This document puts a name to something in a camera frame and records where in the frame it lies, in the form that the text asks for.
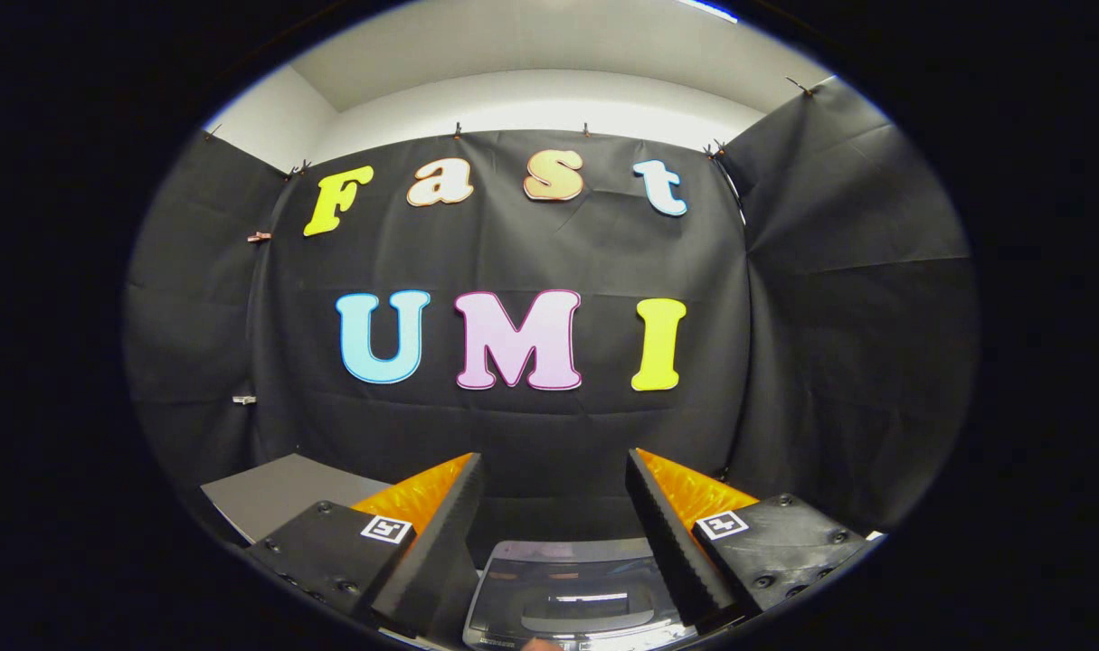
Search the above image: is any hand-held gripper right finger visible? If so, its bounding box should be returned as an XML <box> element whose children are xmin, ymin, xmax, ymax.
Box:
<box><xmin>626</xmin><ymin>448</ymin><xmax>869</xmax><ymax>634</ymax></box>

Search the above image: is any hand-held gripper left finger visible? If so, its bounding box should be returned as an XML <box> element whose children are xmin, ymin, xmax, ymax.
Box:
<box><xmin>244</xmin><ymin>452</ymin><xmax>487</xmax><ymax>645</ymax></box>

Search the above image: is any grey washing machine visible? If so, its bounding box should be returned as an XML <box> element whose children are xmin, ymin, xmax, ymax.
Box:
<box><xmin>461</xmin><ymin>540</ymin><xmax>699</xmax><ymax>651</ymax></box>

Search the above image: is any black backdrop cloth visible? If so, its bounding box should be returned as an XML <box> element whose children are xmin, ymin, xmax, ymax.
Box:
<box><xmin>122</xmin><ymin>77</ymin><xmax>981</xmax><ymax>543</ymax></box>

